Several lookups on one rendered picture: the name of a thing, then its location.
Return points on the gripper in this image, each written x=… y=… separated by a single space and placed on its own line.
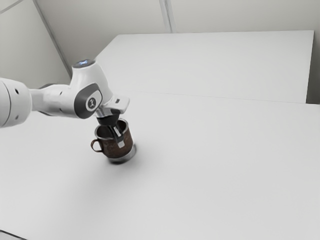
x=108 y=120

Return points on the rusty brown metal mug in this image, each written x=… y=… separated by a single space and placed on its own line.
x=115 y=146

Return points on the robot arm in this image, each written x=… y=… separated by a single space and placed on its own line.
x=52 y=100

